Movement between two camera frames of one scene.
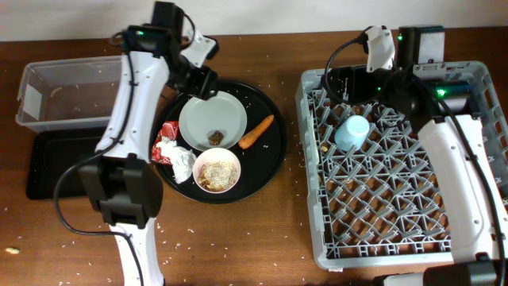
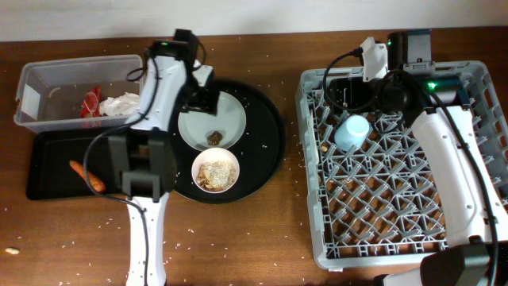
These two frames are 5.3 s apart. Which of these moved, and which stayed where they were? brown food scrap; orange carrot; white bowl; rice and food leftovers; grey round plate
Moved: orange carrot
Stayed: grey round plate; brown food scrap; rice and food leftovers; white bowl
